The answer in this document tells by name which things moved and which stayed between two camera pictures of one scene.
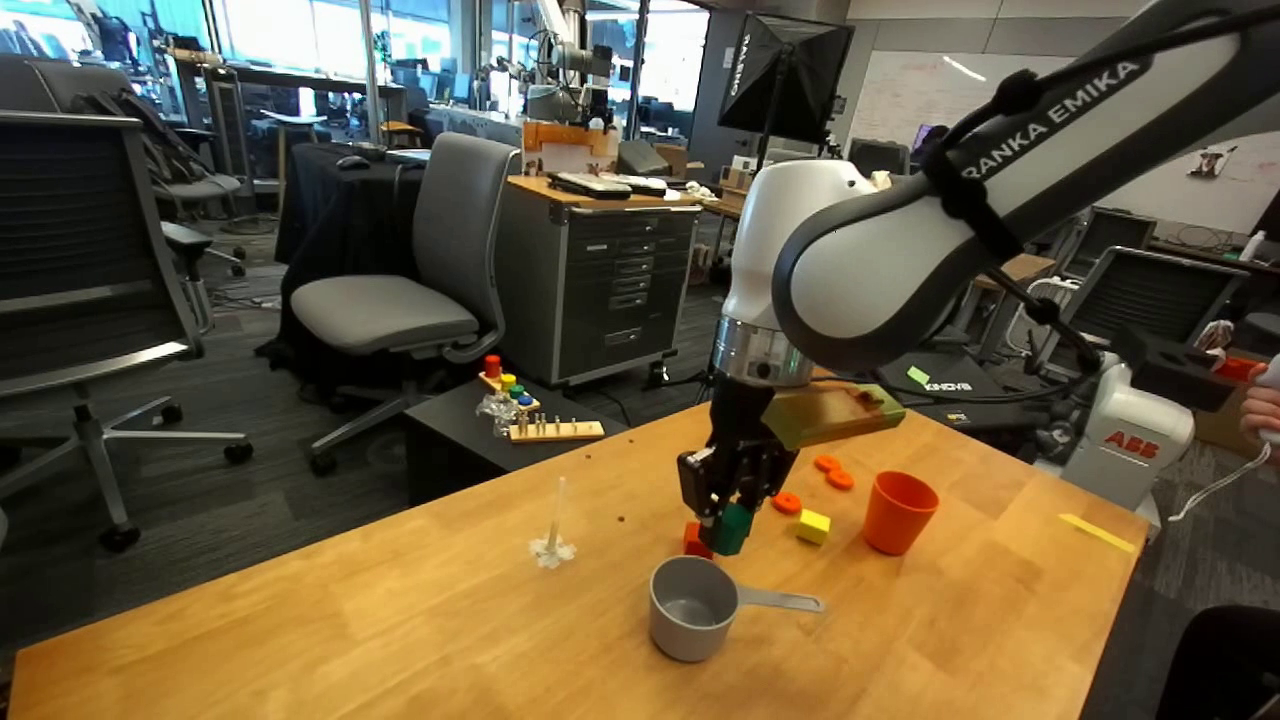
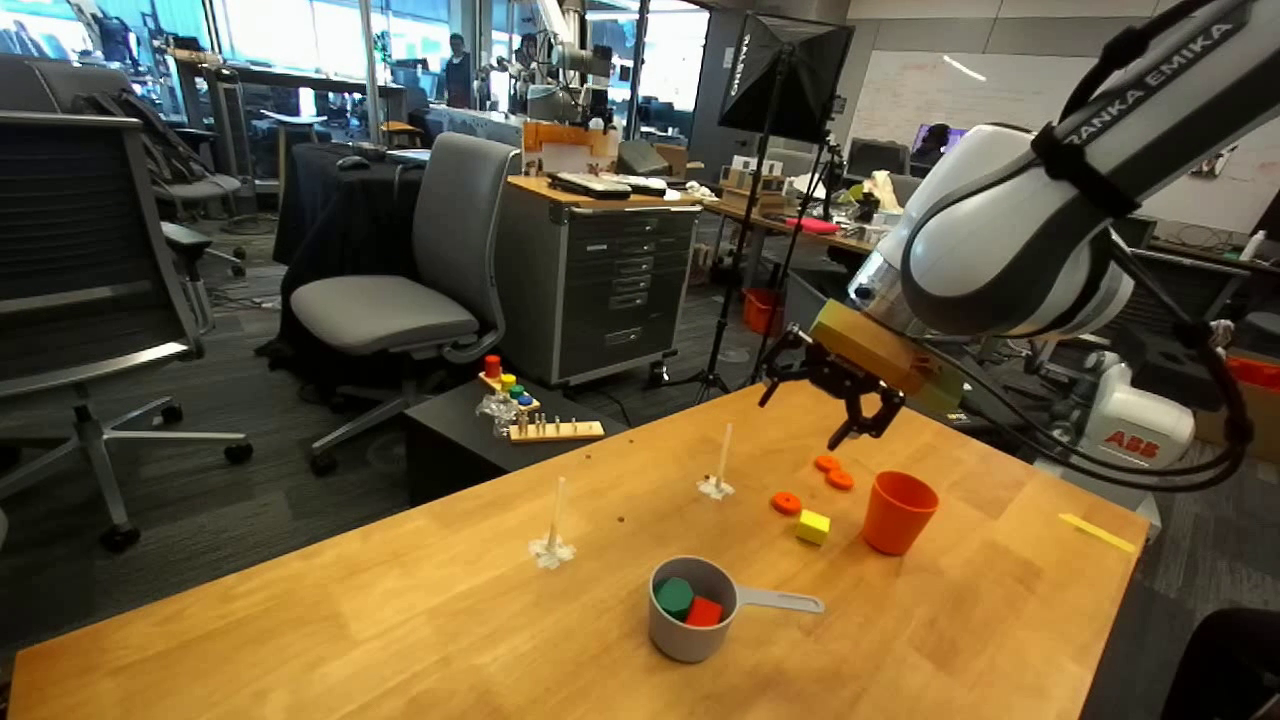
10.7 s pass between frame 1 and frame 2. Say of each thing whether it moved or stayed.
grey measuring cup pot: stayed
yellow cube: stayed
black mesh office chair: stayed
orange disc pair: stayed
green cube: moved
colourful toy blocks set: stayed
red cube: moved
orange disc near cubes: stayed
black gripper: moved
